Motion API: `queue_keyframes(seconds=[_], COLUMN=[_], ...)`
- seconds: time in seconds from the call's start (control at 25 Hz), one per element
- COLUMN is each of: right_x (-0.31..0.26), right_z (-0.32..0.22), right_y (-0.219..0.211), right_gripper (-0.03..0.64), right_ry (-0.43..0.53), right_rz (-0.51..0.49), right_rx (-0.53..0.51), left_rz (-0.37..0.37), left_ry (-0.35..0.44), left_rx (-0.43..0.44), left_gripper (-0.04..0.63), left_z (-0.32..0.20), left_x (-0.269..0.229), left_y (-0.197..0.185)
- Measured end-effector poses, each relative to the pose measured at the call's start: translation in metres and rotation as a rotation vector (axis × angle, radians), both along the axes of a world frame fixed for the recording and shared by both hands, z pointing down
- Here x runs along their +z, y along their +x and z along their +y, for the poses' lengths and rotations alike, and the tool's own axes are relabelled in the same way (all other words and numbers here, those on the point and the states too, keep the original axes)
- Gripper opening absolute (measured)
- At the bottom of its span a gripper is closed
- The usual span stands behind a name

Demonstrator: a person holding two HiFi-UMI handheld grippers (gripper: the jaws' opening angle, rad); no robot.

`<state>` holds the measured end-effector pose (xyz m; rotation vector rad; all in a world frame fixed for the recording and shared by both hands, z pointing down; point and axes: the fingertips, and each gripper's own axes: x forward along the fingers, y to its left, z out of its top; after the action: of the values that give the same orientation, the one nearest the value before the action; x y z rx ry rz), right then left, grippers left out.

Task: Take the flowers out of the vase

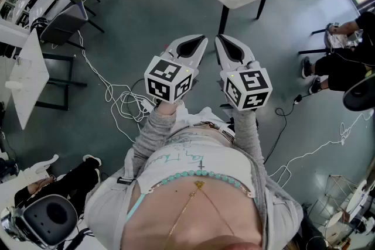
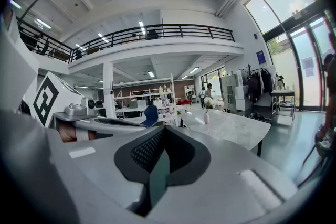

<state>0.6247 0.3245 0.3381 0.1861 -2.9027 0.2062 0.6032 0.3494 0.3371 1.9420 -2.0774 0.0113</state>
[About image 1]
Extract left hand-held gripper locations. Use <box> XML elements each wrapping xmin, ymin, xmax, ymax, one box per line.
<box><xmin>143</xmin><ymin>35</ymin><xmax>209</xmax><ymax>104</ymax></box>

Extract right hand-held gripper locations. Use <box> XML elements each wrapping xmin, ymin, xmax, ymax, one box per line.
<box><xmin>215</xmin><ymin>34</ymin><xmax>273</xmax><ymax>111</ymax></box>

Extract person's right forearm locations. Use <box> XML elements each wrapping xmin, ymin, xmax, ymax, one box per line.
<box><xmin>233</xmin><ymin>108</ymin><xmax>266</xmax><ymax>167</ymax></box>

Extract person's left forearm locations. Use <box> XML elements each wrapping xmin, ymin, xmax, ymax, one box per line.
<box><xmin>130</xmin><ymin>100</ymin><xmax>180</xmax><ymax>162</ymax></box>

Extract person's white trousers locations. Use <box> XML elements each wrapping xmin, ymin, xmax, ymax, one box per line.
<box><xmin>174</xmin><ymin>101</ymin><xmax>235</xmax><ymax>138</ymax></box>

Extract white power strip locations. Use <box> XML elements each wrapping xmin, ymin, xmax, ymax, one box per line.
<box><xmin>139</xmin><ymin>98</ymin><xmax>155</xmax><ymax>112</ymax></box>

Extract person's brown belt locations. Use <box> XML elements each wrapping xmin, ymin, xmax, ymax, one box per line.
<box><xmin>187</xmin><ymin>121</ymin><xmax>235</xmax><ymax>144</ymax></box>

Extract person's white printed top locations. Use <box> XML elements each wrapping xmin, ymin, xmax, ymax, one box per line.
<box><xmin>137</xmin><ymin>128</ymin><xmax>254</xmax><ymax>194</ymax></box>

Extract patterned cushion chair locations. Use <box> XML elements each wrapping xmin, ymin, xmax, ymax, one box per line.
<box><xmin>298</xmin><ymin>22</ymin><xmax>357</xmax><ymax>56</ymax></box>

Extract gray backed chair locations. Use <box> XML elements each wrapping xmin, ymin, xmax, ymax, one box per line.
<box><xmin>39</xmin><ymin>1</ymin><xmax>105</xmax><ymax>50</ymax></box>

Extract black helmet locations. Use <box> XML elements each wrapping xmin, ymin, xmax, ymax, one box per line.
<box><xmin>29</xmin><ymin>16</ymin><xmax>49</xmax><ymax>36</ymax></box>

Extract person's bare chest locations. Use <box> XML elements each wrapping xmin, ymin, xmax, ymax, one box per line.
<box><xmin>124</xmin><ymin>177</ymin><xmax>263</xmax><ymax>250</ymax></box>

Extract small white marble table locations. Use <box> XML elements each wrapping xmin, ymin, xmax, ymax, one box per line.
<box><xmin>8</xmin><ymin>28</ymin><xmax>88</xmax><ymax>131</ymax></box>

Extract person's gray cardigan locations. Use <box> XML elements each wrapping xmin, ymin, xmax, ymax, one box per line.
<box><xmin>84</xmin><ymin>108</ymin><xmax>304</xmax><ymax>250</ymax></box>

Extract black cable with plug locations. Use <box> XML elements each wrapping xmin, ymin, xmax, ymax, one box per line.
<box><xmin>262</xmin><ymin>93</ymin><xmax>311</xmax><ymax>165</ymax></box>

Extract long white cable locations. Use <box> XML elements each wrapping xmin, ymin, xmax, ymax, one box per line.
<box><xmin>76</xmin><ymin>29</ymin><xmax>156</xmax><ymax>143</ymax></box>

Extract turquoise bead necklace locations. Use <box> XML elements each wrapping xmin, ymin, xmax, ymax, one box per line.
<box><xmin>146</xmin><ymin>169</ymin><xmax>254</xmax><ymax>198</ymax></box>

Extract gold chain necklace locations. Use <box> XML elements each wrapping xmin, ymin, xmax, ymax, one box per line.
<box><xmin>163</xmin><ymin>180</ymin><xmax>237</xmax><ymax>248</ymax></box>

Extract knotted white cable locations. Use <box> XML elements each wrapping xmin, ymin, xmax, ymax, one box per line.
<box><xmin>268</xmin><ymin>109</ymin><xmax>374</xmax><ymax>188</ymax></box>

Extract white round wire table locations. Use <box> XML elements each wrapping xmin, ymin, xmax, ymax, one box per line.
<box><xmin>310</xmin><ymin>174</ymin><xmax>369</xmax><ymax>232</ymax></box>

